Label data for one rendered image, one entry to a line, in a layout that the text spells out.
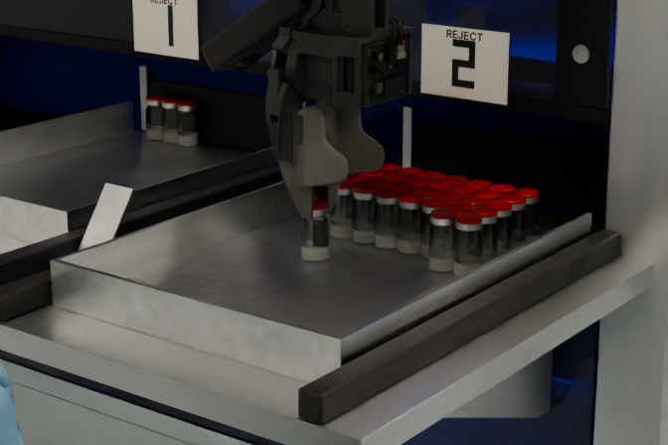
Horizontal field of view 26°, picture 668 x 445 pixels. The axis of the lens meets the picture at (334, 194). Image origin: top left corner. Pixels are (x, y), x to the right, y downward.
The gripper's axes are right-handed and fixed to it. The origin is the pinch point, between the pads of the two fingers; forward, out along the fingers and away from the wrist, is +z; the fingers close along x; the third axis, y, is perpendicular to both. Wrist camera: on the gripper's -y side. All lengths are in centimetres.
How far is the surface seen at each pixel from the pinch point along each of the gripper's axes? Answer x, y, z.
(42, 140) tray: 10.3, -42.2, 3.6
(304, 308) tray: -9.5, 6.8, 5.0
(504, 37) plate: 15.5, 8.2, -11.5
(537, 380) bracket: 13.0, 13.9, 16.5
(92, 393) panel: 16, -42, 33
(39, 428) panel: 16, -51, 40
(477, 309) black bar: -6.4, 19.4, 3.2
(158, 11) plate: 15.4, -30.4, -10.1
